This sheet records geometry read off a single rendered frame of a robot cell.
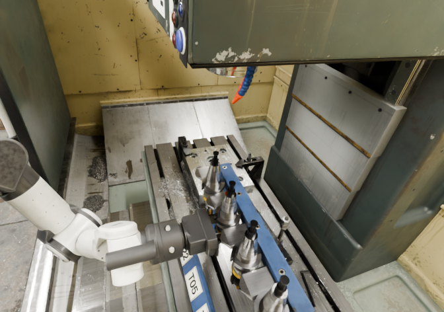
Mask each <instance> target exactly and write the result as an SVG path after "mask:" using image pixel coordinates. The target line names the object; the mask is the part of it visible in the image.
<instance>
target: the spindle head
mask: <svg viewBox="0 0 444 312"><path fill-rule="evenodd" d="M147 2H148V6H149V10H150V11H151V12H152V14H153V15H154V16H155V18H156V19H157V20H158V22H159V24H160V25H161V26H162V28H163V29H164V30H165V32H166V33H167V34H168V36H169V38H170V11H169V0H165V18H164V17H163V16H162V14H160V12H159V11H158V10H157V9H156V8H155V6H154V5H153V0H147ZM178 5H179V0H178V2H177V4H176V5H175V4H174V8H176V9H177V11H178ZM177 30H179V14H178V27H177V28H174V31H177ZM422 59H444V0H188V63H189V65H190V67H191V68H192V69H202V68H219V67H252V66H270V65H303V64H321V63H354V62H371V61H404V60H422Z"/></svg>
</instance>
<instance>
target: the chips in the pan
mask: <svg viewBox="0 0 444 312"><path fill-rule="evenodd" d="M95 145H96V146H97V147H105V141H104V140H103V141H99V142H96V143H95ZM92 160H93V161H92V162H91V163H92V165H91V168H90V169H89V174H88V177H93V178H94V179H97V180H98V183H101V182H104V181H105V180H106V179H108V177H109V176H110V178H111V177H113V178H114V179H116V178H117V176H118V174H117V173H109V174H108V171H107V163H106V155H105V154H104V155H102V154H101V155H100V156H96V157H94V158H92ZM107 175H108V176H107ZM102 196H103V195H102ZM102 196H101V195H99V193H97V194H95V195H92V196H89V197H87V198H86V199H85V200H84V202H83V207H82V209H83V208H85V209H88V210H90V211H91V212H92V213H94V214H95V213H96V212H97V211H98V210H100V209H102V206H103V204H104V201H103V200H104V198H103V197H102Z"/></svg>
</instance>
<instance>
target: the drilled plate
mask: <svg viewBox="0 0 444 312"><path fill-rule="evenodd" d="M204 149H205V150H204ZM219 149H220V150H219ZM209 150H211V151H209ZM215 150H216V151H218V152H219V151H220V153H219V155H218V159H219V162H220V164H222V163H230V164H231V166H232V168H233V170H234V171H235V173H236V174H237V176H238V178H239V180H240V181H242V182H241V183H242V185H243V186H244V189H245V190H246V192H247V194H250V193H252V191H253V188H254V183H253V182H252V181H251V179H250V177H249V176H248V174H247V172H246V171H245V169H244V167H241V168H240V167H237V168H236V167H235V166H236V165H235V163H236V162H237V161H239V160H238V158H237V156H236V155H235V153H234V152H233V150H232V149H231V147H230V145H229V144H225V145H216V146H211V147H202V148H197V149H191V150H190V152H191V155H190V156H191V157H190V156H189V155H187V156H185V154H183V152H182V159H183V162H184V164H185V167H186V170H187V172H188V176H189V177H190V181H191V183H192V186H193V189H194V192H195V194H196V197H197V199H198V202H199V204H203V203H205V202H204V197H203V195H204V190H202V180H200V179H199V178H197V177H196V176H195V172H196V169H197V168H200V167H207V166H209V165H210V162H211V161H212V158H213V157H214V154H213V152H214V151H215ZM199 151H201V152H199ZM204 151H206V152H204ZM193 152H194V153H193ZM195 152H196V153H199V154H198V157H197V154H196V153H195ZM223 152H224V153H225V154H224V153H223ZM208 155H209V156H208ZM194 157H195V158H194ZM198 158H199V159H198ZM226 159H227V160H226ZM207 161H209V163H208V162H207ZM196 167H197V168H196Z"/></svg>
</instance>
